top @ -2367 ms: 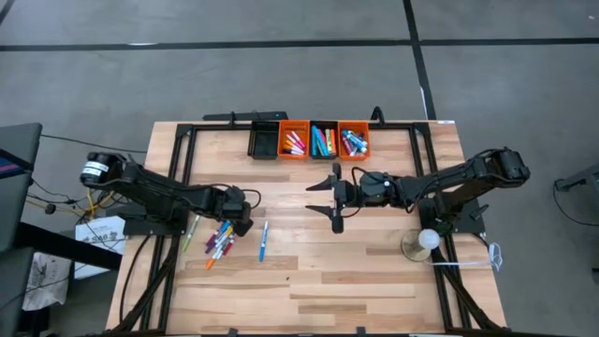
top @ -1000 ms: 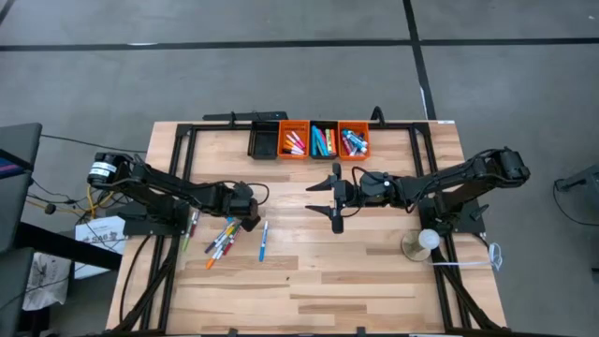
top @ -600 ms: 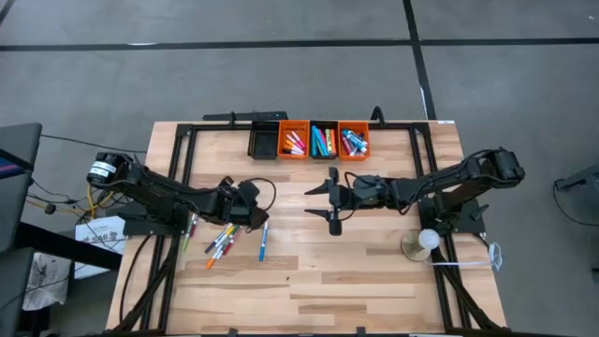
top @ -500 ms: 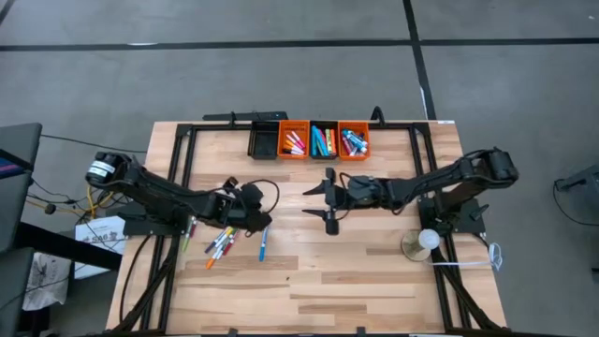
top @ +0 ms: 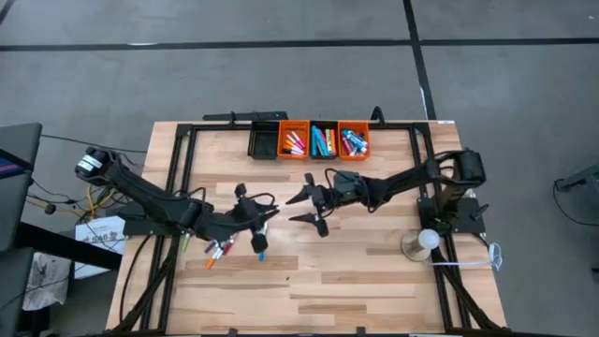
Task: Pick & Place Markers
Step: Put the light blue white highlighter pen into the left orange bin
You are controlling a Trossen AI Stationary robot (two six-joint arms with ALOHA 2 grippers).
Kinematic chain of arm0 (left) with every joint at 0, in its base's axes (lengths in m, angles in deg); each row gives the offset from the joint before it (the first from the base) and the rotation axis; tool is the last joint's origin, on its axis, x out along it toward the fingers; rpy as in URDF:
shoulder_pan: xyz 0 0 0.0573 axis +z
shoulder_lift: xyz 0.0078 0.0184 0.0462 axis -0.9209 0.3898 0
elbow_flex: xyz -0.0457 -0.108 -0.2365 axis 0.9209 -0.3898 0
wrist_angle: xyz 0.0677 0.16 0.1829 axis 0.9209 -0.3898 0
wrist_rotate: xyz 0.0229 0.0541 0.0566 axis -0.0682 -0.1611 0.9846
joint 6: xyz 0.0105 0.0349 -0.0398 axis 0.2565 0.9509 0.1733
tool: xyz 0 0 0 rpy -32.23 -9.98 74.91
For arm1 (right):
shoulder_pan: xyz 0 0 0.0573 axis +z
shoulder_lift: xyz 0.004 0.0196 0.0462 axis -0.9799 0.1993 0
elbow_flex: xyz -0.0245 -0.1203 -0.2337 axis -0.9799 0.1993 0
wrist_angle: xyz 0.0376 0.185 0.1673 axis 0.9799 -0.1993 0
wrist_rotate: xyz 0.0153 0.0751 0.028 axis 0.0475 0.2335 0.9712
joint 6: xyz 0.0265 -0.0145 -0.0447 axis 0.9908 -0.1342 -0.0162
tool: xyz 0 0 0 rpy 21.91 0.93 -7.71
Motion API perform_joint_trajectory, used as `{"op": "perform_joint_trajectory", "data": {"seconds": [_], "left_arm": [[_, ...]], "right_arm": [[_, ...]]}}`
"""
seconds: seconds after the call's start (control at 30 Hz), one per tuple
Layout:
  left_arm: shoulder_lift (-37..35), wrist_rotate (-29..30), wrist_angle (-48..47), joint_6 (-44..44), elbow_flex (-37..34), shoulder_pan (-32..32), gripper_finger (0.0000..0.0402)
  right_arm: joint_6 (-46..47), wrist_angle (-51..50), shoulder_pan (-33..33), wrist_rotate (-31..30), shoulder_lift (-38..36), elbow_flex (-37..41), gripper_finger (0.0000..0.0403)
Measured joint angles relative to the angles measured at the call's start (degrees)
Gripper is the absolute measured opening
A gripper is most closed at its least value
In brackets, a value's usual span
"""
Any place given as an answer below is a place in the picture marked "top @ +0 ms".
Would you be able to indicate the red thin marker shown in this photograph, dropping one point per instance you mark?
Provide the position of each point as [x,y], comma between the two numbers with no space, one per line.
[228,246]

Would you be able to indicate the orange plastic mesh basket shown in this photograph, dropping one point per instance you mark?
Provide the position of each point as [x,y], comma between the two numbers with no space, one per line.
[294,124]
[353,125]

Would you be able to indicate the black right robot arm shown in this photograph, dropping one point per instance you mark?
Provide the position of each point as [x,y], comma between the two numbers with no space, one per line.
[407,180]

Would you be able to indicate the round metal base lamp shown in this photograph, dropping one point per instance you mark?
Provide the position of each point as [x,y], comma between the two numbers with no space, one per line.
[414,248]

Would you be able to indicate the purple capped white marker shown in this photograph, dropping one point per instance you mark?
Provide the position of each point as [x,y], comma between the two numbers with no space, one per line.
[295,151]

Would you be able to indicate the orange thin marker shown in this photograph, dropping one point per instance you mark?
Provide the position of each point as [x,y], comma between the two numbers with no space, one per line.
[211,262]

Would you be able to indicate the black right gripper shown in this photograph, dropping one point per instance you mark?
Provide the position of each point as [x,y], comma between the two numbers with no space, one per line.
[346,189]

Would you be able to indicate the blue highlighter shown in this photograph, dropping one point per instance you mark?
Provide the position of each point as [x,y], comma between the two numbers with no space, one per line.
[322,142]
[314,140]

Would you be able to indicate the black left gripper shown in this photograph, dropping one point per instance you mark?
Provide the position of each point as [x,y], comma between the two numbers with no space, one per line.
[234,222]

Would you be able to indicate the black plastic mesh basket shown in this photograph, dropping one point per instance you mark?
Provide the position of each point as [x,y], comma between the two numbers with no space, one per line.
[324,124]
[264,140]

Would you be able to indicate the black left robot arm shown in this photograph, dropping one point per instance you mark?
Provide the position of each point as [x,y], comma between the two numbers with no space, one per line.
[140,192]

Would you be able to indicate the yellow-green highlighter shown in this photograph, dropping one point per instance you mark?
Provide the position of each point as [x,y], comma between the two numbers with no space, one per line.
[328,140]

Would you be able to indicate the grey floor stand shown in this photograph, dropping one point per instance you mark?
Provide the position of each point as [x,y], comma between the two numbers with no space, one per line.
[582,177]

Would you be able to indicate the white plastic bag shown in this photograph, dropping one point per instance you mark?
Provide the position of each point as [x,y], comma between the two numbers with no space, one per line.
[47,281]

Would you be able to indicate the green thin marker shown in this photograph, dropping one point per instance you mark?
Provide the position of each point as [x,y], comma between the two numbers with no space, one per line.
[185,242]

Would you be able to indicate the dark grey cart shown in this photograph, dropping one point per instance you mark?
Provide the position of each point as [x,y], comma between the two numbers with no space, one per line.
[18,182]

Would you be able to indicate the printed white paper sheet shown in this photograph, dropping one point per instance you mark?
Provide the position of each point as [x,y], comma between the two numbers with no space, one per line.
[100,234]

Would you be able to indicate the black bar device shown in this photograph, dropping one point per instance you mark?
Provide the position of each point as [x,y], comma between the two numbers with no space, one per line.
[243,115]

